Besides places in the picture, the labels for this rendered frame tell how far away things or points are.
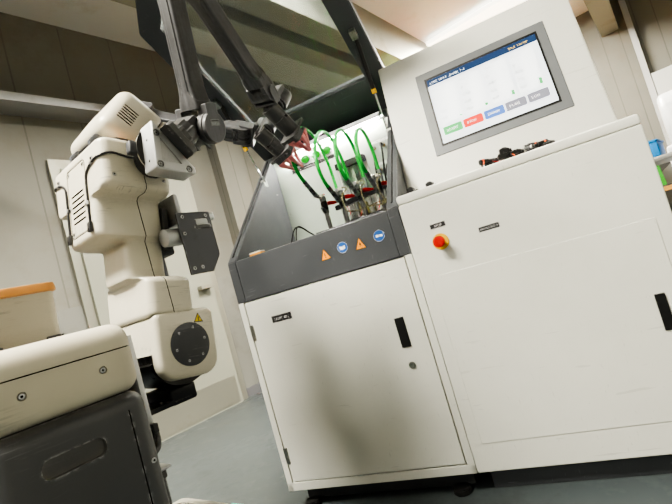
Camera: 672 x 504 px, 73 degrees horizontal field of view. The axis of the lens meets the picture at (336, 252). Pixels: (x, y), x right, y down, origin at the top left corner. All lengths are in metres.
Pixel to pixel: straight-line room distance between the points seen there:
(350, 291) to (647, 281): 0.86
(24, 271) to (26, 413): 2.77
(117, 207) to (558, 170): 1.18
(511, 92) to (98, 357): 1.50
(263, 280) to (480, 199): 0.81
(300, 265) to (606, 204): 0.96
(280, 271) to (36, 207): 2.39
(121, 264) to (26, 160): 2.71
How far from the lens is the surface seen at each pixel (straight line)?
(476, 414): 1.56
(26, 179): 3.79
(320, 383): 1.67
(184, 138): 1.10
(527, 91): 1.78
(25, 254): 3.61
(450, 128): 1.76
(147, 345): 1.15
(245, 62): 1.42
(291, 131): 1.52
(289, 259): 1.64
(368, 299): 1.54
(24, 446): 0.85
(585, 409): 1.54
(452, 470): 1.65
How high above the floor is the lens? 0.77
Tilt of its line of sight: 4 degrees up
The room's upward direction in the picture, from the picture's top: 16 degrees counter-clockwise
